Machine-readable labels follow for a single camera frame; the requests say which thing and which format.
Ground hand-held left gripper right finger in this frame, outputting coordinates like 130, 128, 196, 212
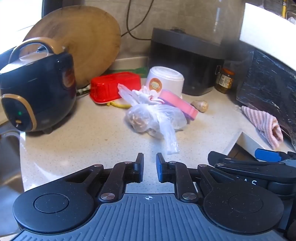
156, 152, 232, 203

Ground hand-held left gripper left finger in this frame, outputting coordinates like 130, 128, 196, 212
62, 152, 144, 202

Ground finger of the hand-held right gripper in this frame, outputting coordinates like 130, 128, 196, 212
208, 151, 288, 173
254, 148, 296, 163

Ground clear plastic bag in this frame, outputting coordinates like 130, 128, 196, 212
117, 83, 188, 155

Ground pink striped cloth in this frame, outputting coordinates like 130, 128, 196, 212
241, 105, 284, 150

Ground small beige lump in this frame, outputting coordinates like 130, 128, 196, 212
191, 100, 209, 113

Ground yellow fruit peel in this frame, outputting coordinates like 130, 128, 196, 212
106, 101, 132, 109

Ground pink sponge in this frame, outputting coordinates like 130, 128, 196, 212
159, 89, 199, 120

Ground black foil bag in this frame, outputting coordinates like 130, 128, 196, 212
236, 50, 296, 149

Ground glass jar with orange lid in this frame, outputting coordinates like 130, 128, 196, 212
215, 67, 235, 94

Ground red plastic container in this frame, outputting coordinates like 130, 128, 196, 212
90, 72, 142, 104

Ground white bowl with orange label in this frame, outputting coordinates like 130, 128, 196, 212
145, 66, 185, 99

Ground black countertop appliance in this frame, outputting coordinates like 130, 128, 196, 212
148, 27, 228, 96

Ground dark blue rice cooker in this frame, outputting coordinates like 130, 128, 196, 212
0, 37, 78, 134

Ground white panel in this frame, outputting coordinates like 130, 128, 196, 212
239, 2, 296, 72

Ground steel sink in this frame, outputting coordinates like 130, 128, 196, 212
0, 120, 26, 234

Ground round wooden cutting board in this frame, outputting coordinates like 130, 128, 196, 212
23, 6, 122, 90

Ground black cable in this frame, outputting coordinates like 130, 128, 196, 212
120, 0, 156, 37
125, 0, 152, 41

